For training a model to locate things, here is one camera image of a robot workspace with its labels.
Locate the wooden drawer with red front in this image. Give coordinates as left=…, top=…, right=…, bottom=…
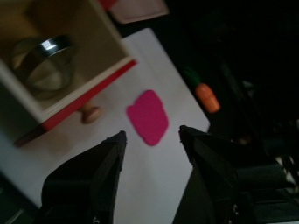
left=0, top=0, right=139, bottom=148

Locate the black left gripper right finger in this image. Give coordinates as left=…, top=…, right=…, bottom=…
left=172, top=124, right=299, bottom=224

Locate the round metal dough cutter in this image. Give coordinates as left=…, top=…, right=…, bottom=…
left=8, top=34, right=77, bottom=95

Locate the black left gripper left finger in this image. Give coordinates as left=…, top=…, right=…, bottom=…
left=33, top=129, right=128, bottom=224

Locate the flat pink dough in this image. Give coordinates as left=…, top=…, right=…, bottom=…
left=125, top=89, right=171, bottom=147

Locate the orange toy carrot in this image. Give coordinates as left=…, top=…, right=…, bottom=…
left=181, top=67, right=221, bottom=114

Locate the white cutting mat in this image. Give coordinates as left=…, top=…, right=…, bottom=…
left=0, top=27, right=211, bottom=224

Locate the pale pink bowl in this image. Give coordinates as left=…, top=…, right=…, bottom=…
left=108, top=0, right=171, bottom=25

